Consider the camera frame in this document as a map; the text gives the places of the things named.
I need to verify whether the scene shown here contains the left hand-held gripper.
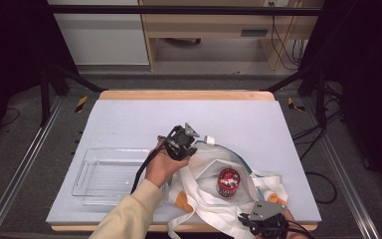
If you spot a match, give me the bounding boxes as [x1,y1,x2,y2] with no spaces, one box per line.
[156,122,201,162]

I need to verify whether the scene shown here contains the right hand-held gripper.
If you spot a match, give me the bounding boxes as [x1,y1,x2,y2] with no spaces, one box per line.
[238,198,290,239]

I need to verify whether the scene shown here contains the white spotted tote bag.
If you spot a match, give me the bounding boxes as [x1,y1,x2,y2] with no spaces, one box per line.
[165,134,289,239]

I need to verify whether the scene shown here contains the red candy jar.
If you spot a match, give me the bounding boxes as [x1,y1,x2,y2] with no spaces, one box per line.
[216,167,242,198]

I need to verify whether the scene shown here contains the clear plastic tray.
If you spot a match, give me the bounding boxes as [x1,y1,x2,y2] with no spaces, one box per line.
[71,147,162,205]

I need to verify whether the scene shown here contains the person's right hand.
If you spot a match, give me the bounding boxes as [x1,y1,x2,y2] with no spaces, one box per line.
[282,209,309,239]

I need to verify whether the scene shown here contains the person's left hand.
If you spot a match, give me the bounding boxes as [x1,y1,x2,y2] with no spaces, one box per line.
[144,148,192,189]

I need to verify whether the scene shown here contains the yellow black floor tape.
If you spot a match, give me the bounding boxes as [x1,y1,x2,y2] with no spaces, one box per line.
[286,97,306,113]
[75,95,89,114]

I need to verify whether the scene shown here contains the light wooden desk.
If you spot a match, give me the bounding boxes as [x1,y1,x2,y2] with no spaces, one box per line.
[138,0,326,72]

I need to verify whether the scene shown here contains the white cabinet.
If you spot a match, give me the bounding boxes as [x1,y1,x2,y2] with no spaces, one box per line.
[53,13,150,67]

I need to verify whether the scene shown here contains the black curtain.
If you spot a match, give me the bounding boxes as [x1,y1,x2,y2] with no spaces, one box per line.
[297,0,382,193]
[0,0,79,148]

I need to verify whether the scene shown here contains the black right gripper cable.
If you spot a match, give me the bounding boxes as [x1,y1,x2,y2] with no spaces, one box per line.
[286,220,316,239]

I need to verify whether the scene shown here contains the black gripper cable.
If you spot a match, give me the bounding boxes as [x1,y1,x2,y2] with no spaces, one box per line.
[286,220,316,239]
[129,145,167,195]

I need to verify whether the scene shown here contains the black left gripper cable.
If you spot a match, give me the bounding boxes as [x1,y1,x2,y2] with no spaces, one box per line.
[129,145,167,195]

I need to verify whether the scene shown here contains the black looped floor cable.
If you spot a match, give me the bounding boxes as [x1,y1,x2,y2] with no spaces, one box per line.
[304,171,338,205]

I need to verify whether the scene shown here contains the aluminium floor rail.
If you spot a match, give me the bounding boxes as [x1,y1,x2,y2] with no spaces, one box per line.
[302,98,381,239]
[0,96,64,239]

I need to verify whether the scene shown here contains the black metal frame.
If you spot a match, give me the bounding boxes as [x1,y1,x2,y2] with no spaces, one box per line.
[39,3,329,128]

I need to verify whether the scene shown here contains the black cables under desk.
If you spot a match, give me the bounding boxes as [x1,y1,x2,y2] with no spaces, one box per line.
[269,1,307,72]

